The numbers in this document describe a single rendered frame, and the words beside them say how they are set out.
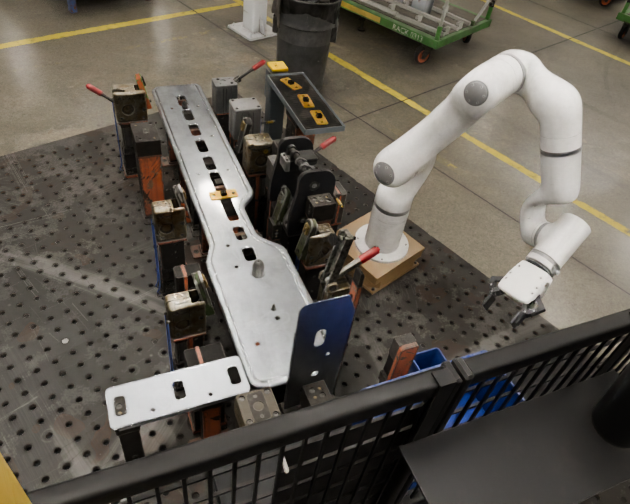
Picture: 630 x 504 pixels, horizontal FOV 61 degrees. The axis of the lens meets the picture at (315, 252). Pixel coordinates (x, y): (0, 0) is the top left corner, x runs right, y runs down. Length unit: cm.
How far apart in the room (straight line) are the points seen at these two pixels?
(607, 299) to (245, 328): 245
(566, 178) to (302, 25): 299
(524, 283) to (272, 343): 66
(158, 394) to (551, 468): 78
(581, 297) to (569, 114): 206
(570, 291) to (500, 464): 262
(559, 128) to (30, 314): 152
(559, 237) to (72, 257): 148
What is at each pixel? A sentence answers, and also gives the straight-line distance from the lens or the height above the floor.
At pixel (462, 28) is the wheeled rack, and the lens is 550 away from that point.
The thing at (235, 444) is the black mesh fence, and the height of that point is 155.
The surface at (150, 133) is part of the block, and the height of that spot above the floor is 103.
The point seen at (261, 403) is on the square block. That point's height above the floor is 106.
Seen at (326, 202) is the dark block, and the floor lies 112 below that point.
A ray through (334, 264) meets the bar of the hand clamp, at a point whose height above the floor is 113.
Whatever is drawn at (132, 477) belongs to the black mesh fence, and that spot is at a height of 155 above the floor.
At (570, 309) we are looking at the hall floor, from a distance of 319.
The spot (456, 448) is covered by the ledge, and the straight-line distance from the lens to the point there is 72.
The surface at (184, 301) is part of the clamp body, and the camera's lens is 130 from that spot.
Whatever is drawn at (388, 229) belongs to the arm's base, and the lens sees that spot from 176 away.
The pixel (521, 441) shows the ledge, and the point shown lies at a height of 143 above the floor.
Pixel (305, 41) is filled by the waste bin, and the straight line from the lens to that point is 418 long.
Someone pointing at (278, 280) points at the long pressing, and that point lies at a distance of 141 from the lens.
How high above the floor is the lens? 203
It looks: 43 degrees down
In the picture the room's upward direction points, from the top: 10 degrees clockwise
